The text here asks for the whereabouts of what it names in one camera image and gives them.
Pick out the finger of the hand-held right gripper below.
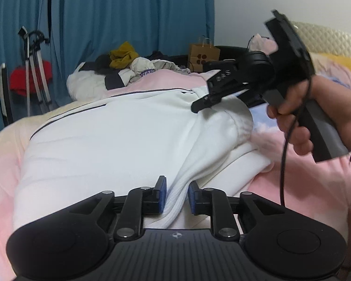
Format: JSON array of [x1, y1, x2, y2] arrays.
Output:
[[203, 59, 240, 72], [191, 66, 267, 114]]

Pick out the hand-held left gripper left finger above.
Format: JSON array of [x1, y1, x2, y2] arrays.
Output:
[[69, 176, 168, 240]]

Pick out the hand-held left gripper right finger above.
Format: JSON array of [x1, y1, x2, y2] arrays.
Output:
[[188, 181, 285, 240]]

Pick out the white pants with striped trim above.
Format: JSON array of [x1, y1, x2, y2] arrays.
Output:
[[13, 86, 274, 232]]

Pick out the person's right hand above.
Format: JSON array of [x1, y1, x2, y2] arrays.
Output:
[[267, 75, 351, 156]]

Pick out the brown paper bag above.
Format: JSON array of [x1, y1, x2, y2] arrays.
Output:
[[188, 37, 221, 72]]

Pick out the pink pillow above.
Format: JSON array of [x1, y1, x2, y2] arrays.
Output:
[[248, 33, 278, 55]]

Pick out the beige quilted headboard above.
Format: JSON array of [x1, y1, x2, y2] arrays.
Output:
[[289, 20, 351, 65]]

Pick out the dark navy cloth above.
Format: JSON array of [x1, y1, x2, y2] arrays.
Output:
[[145, 50, 171, 63]]

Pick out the yellow pillow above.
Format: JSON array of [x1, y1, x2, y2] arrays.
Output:
[[319, 52, 351, 79]]

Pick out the mustard yellow cloth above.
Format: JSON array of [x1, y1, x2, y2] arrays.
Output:
[[110, 41, 140, 70]]

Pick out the pastel tie-dye duvet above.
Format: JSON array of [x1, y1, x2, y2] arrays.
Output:
[[0, 53, 351, 281]]

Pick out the black cloth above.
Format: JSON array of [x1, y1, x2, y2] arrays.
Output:
[[94, 55, 113, 68]]

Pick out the white puffer jacket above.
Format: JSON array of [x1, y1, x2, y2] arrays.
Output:
[[67, 61, 126, 101]]

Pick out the standing garment steamer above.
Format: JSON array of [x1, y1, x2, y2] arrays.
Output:
[[18, 26, 52, 117]]

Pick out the red cloth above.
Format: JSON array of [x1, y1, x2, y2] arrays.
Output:
[[10, 60, 52, 96]]

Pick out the black and white chair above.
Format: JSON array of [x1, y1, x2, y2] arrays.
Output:
[[0, 63, 15, 128]]

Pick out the black bed frame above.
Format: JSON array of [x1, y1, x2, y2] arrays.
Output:
[[170, 45, 252, 65]]

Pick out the black cable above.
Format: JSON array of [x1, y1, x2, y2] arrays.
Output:
[[279, 76, 313, 208]]

